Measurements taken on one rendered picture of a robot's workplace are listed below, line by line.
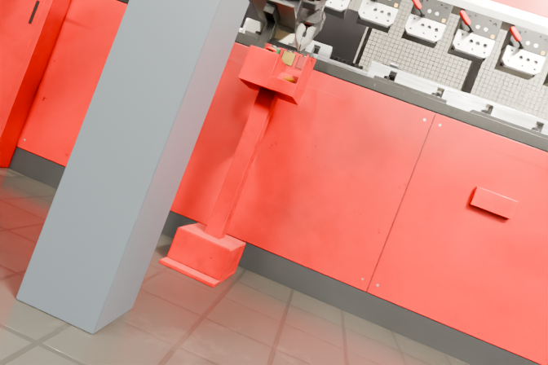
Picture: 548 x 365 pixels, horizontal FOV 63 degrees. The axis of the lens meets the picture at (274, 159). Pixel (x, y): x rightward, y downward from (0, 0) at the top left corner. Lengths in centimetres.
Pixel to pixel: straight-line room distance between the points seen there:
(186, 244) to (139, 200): 64
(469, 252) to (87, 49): 172
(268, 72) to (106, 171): 75
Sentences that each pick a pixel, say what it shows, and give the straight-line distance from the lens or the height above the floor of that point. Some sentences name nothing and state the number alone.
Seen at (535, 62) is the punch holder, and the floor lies 117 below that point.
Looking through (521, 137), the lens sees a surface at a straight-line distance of 188.
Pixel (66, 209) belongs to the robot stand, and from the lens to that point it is 99.
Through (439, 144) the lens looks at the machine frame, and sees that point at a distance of 179.
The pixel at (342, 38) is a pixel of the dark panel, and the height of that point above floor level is 117.
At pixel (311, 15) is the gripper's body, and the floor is 95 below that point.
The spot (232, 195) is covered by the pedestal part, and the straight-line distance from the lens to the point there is 155.
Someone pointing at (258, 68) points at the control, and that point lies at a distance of 153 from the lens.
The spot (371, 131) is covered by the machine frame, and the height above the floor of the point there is 68.
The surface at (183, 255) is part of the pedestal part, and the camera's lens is 154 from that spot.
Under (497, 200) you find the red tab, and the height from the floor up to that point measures 60.
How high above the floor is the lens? 46
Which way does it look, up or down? 1 degrees down
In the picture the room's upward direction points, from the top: 21 degrees clockwise
